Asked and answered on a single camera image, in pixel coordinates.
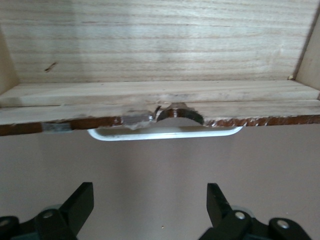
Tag brown table cloth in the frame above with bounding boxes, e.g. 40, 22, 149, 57
0, 124, 320, 240

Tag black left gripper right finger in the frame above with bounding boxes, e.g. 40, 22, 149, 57
201, 183, 311, 240

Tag light wood drawer white handle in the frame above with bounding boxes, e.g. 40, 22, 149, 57
0, 0, 320, 143

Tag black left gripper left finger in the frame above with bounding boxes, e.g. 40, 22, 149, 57
0, 182, 95, 240

